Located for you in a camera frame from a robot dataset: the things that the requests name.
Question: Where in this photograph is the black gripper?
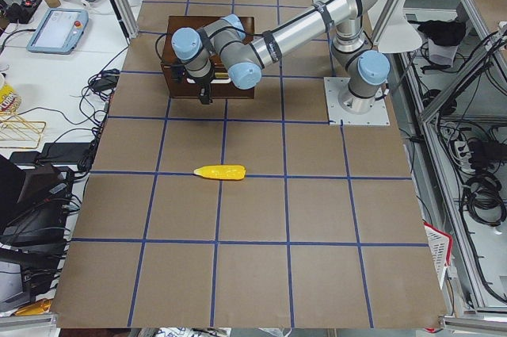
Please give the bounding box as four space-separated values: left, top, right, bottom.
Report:
171 59 214 105

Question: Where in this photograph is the dark brown wooden drawer box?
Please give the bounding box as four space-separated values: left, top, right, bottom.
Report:
161 15 254 100

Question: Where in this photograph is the yellow toy corn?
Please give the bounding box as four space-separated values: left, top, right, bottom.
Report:
193 164 246 181

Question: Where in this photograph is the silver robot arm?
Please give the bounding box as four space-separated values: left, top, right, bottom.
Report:
170 0 378 104

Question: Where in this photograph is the blue teach pendant near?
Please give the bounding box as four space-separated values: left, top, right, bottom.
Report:
26 9 89 55

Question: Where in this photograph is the white plastic chair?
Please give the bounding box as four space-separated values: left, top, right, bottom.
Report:
368 0 422 54

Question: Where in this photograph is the red white plastic basket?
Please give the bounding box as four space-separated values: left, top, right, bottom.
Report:
424 222 452 288

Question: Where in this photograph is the gold wire rack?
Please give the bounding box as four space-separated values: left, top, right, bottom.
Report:
1 113 47 149

